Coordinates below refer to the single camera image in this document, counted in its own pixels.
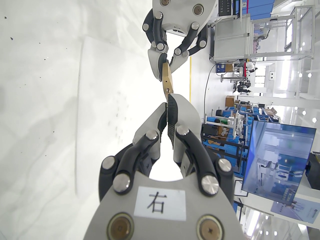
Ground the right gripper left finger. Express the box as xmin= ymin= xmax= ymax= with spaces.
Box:
xmin=99 ymin=102 xmax=167 ymax=203

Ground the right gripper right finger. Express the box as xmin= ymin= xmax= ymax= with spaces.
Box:
xmin=167 ymin=93 xmax=235 ymax=203

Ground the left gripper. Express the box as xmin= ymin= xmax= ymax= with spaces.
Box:
xmin=142 ymin=0 xmax=217 ymax=81

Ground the blue workbench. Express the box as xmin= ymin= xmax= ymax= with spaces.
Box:
xmin=202 ymin=102 xmax=280 ymax=176

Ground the grey metal cabinet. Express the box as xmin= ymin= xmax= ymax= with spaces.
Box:
xmin=214 ymin=15 xmax=251 ymax=62

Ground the blue partition panel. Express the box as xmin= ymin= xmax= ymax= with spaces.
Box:
xmin=232 ymin=0 xmax=277 ymax=21

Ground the large flat screen monitor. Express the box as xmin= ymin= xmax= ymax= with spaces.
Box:
xmin=242 ymin=120 xmax=317 ymax=206

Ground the white poster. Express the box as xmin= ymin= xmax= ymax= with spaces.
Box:
xmin=271 ymin=196 xmax=320 ymax=224

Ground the black cable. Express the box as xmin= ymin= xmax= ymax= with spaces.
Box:
xmin=203 ymin=62 xmax=217 ymax=126

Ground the glass enclosure with aluminium frame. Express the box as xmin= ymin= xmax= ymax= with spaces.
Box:
xmin=250 ymin=5 xmax=315 ymax=59

